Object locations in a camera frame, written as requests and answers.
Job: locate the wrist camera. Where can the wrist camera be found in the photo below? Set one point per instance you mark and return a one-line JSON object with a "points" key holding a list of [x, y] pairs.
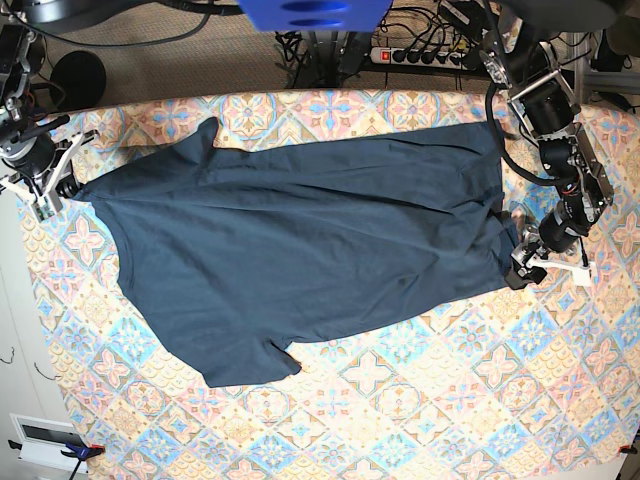
{"points": [[44, 208], [582, 276]]}

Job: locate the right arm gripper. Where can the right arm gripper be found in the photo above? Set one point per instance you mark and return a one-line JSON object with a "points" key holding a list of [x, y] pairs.
{"points": [[40, 167]]}

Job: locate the black round stool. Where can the black round stool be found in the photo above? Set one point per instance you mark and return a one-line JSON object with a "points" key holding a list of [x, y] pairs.
{"points": [[79, 81]]}

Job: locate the white power strip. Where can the white power strip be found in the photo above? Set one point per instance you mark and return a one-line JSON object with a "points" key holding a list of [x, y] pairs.
{"points": [[416, 57]]}

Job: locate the blue clamp lower left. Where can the blue clamp lower left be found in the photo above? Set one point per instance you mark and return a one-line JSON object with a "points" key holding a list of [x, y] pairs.
{"points": [[75, 452]]}

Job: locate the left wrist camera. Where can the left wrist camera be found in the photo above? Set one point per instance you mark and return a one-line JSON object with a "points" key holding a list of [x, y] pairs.
{"points": [[582, 276]]}

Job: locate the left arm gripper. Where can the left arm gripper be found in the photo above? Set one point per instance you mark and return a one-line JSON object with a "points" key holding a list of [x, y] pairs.
{"points": [[531, 259]]}

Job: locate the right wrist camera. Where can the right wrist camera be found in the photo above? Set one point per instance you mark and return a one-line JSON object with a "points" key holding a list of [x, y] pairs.
{"points": [[44, 208]]}

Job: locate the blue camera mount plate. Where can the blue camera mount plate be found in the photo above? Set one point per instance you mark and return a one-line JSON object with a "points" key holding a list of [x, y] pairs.
{"points": [[315, 15]]}

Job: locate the orange clamp lower right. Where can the orange clamp lower right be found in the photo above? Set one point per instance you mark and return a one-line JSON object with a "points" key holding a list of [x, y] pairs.
{"points": [[628, 450]]}

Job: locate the dark blue t-shirt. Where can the dark blue t-shirt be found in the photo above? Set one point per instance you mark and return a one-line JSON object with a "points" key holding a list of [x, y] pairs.
{"points": [[231, 256]]}

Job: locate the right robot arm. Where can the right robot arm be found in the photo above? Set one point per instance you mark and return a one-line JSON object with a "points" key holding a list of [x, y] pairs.
{"points": [[22, 57]]}

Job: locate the patterned tablecloth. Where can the patterned tablecloth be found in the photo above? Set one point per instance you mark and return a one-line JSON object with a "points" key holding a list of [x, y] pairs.
{"points": [[502, 386]]}

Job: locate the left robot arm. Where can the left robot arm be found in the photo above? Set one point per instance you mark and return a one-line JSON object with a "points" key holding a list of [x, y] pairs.
{"points": [[546, 108]]}

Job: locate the white floor vent box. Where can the white floor vent box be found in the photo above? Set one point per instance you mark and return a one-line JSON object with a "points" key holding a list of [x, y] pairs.
{"points": [[42, 442]]}

